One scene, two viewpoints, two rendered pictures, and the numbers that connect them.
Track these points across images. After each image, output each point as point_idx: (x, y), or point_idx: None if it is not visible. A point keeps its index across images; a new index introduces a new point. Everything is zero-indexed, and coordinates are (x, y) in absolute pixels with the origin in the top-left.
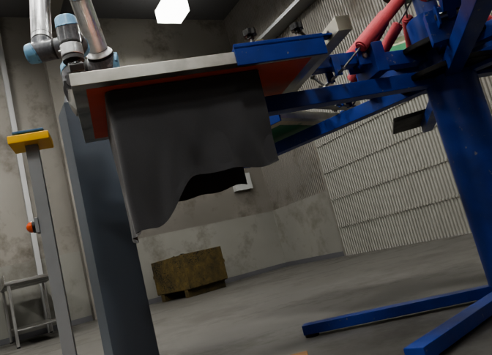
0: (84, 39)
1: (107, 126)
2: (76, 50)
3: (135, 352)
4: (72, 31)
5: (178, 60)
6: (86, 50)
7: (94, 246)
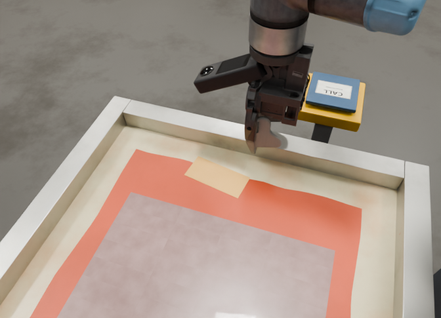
0: (331, 0)
1: (312, 194)
2: (249, 38)
3: None
4: None
5: (11, 229)
6: (367, 28)
7: (439, 272)
